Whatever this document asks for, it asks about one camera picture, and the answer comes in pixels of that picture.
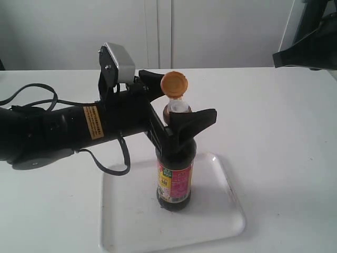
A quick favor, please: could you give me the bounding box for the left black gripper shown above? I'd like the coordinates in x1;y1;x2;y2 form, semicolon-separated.
98;70;217;152

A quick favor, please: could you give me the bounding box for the gold bottle cap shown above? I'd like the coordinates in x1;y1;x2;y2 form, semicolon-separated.
161;71;188;99

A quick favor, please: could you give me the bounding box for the dark soy sauce bottle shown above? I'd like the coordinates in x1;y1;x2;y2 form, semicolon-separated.
155;96;197;211

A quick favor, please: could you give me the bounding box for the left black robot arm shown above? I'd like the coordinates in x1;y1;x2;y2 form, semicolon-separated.
1;69;217;176

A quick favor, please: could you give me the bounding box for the white plastic tray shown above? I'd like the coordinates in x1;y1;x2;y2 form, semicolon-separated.
100;151;247;253

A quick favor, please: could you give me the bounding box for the black post in background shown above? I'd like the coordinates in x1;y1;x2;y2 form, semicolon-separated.
292;0;336;44

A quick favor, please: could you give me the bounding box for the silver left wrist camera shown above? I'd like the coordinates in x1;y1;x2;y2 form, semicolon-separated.
99;42;135;87

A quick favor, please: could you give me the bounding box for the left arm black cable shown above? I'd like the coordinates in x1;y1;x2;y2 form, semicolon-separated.
0;83;131;176

